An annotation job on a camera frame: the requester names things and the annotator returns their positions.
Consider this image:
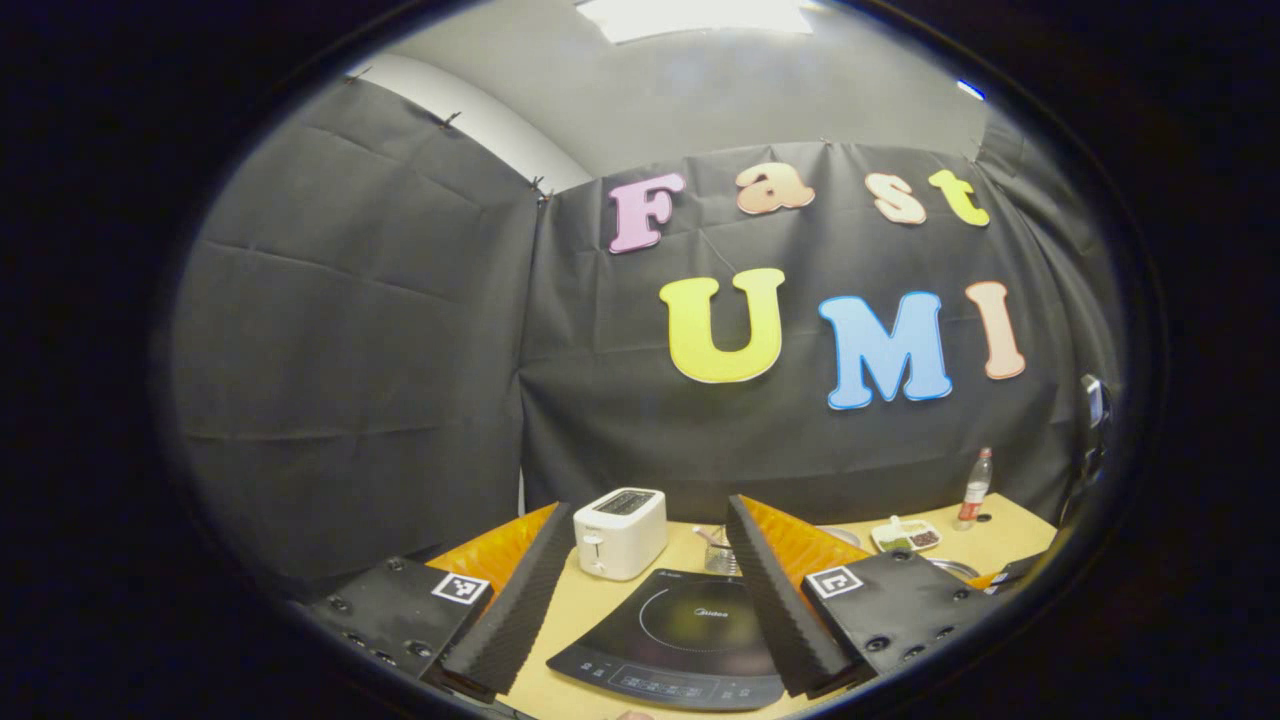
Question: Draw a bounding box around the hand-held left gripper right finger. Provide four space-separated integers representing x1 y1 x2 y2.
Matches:
725 494 1039 699

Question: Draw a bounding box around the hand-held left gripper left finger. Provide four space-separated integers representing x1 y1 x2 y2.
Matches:
300 502 577 698

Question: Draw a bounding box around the black induction cooktop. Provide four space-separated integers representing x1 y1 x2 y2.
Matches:
546 568 786 712

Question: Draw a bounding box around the white toaster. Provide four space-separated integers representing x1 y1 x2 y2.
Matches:
573 487 668 582

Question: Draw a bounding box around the white divided bean dish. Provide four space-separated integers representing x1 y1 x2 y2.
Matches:
870 517 942 554

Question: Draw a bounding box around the clear plastic water bottle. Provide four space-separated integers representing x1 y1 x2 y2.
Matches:
953 447 994 532

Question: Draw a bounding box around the black backdrop cloth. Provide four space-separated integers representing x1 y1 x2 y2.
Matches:
165 75 1121 601

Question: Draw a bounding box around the large ceiling light panel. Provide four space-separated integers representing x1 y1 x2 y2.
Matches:
575 0 816 45

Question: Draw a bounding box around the wire mesh basket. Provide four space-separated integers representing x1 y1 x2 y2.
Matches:
703 524 743 577

